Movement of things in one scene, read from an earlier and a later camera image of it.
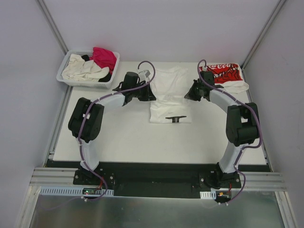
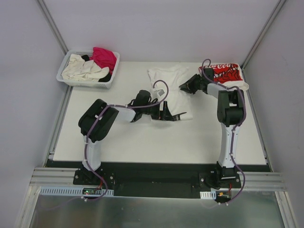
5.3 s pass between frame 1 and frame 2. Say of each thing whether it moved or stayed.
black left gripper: moved
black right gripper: moved
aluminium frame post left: stayed
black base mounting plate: stayed
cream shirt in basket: stayed
